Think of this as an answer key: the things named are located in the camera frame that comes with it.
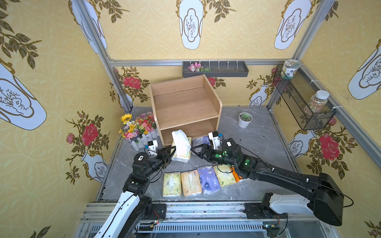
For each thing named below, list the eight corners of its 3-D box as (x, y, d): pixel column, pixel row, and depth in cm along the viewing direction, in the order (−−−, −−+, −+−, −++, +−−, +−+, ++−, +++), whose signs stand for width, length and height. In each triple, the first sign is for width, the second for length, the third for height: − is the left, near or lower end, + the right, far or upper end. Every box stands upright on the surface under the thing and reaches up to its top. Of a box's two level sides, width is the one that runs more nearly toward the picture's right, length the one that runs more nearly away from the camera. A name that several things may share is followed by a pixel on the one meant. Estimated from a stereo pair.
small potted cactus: (238, 128, 110) (241, 119, 102) (236, 120, 114) (239, 112, 107) (249, 128, 110) (253, 119, 102) (247, 120, 114) (251, 112, 107)
